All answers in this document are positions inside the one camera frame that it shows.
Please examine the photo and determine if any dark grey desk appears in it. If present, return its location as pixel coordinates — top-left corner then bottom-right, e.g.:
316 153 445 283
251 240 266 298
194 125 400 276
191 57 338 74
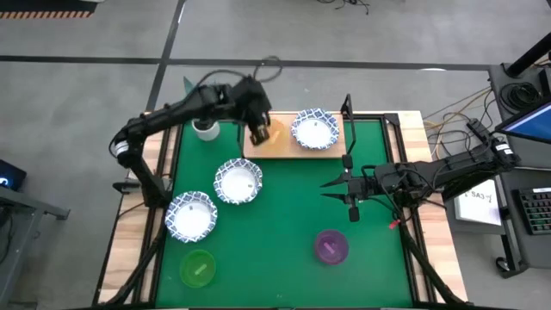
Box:
488 63 551 279

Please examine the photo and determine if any coiled black cable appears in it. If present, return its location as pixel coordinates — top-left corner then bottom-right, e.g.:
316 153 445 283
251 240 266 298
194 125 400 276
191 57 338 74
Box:
500 81 544 114

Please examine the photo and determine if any white paper sheet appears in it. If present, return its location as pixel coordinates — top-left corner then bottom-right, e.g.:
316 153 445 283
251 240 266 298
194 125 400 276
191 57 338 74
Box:
453 189 504 227

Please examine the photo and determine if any white cup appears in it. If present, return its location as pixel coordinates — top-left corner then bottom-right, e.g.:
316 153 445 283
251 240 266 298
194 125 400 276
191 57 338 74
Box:
191 118 221 142

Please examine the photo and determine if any black power adapter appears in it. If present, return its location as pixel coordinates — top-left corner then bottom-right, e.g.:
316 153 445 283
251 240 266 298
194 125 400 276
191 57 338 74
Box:
466 117 491 140

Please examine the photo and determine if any black table frame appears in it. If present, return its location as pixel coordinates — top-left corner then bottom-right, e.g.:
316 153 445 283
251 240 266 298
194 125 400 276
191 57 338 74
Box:
92 110 468 310

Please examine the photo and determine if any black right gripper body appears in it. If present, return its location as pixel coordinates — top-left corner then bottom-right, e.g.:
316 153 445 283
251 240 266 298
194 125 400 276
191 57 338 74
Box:
342 155 378 223

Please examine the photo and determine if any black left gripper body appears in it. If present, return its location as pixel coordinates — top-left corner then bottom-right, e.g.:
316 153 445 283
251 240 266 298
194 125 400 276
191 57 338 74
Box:
232 76 273 127

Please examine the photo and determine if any green translucent plastic bowl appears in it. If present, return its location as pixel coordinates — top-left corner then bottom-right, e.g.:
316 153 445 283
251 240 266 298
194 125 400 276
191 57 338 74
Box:
179 248 217 288

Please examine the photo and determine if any blue patterned paper bowl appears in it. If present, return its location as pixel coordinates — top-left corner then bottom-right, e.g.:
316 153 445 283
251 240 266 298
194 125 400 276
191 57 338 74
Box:
213 158 263 206
164 190 219 244
291 108 340 152

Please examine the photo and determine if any blue screen computer monitor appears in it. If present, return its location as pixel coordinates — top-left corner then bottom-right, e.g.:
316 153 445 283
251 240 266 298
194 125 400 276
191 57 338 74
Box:
494 99 551 146

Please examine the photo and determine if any black device blue light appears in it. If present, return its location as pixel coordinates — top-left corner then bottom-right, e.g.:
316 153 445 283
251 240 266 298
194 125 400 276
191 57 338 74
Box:
0 158 28 193

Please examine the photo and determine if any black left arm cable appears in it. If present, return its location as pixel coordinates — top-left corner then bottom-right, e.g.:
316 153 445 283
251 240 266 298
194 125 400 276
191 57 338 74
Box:
197 54 284 87

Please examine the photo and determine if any yellow floor cable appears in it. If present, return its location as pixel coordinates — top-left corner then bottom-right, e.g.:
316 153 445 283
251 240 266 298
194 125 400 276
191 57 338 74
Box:
423 85 493 122

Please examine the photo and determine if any green felt table mat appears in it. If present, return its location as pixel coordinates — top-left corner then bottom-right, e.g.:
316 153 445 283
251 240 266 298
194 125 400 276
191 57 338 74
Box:
154 119 414 309

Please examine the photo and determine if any grey metal cart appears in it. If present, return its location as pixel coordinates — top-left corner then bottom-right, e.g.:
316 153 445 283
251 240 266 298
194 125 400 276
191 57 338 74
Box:
0 184 71 277

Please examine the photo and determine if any wooden shelf board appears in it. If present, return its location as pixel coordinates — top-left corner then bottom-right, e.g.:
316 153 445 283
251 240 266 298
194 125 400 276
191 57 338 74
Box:
243 112 348 159

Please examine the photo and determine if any purple translucent plastic bowl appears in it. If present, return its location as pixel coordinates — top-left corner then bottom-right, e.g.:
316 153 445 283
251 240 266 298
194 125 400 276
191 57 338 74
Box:
313 229 350 266

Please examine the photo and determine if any black keyboard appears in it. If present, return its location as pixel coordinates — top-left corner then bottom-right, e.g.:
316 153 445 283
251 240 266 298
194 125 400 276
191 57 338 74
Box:
516 187 551 236

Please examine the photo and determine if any black monitor stand pole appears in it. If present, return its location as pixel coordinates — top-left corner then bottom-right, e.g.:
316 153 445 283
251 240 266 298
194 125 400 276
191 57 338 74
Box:
505 39 551 79

